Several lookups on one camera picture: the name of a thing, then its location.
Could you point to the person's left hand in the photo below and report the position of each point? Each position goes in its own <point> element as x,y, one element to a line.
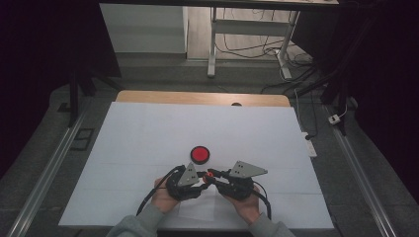
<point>164,199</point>

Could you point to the person's right hand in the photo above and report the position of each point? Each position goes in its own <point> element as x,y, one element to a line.
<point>245,209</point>

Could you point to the aluminium floor rail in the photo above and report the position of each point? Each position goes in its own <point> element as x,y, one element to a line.
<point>49,171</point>
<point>359,174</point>

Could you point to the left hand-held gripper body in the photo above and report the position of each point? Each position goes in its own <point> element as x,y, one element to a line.
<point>188,177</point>

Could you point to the white cabinet panel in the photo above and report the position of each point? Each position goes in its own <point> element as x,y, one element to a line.
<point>141,29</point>

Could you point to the white desk frame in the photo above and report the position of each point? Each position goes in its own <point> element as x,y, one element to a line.
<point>250,28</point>

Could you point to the white power strip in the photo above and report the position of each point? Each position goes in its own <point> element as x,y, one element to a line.
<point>310,146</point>

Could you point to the black floor socket plate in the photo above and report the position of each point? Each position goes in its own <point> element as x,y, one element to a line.
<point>82,139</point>

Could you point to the white plug adapter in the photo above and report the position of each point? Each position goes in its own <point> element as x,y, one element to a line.
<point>334,119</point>

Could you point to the round red ink pad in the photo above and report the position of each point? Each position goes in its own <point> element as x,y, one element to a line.
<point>200,155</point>

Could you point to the black metal stand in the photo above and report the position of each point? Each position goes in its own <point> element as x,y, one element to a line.
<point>74,98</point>
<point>339,95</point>

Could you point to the large white table cover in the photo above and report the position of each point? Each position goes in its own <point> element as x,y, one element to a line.
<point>148,131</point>

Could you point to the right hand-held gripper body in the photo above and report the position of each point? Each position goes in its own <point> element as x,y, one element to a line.
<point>245,170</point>

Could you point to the black table grommet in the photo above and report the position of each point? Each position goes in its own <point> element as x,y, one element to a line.
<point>236,104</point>

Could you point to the white paper sheet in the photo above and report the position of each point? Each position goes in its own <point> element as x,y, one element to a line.
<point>204,209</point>

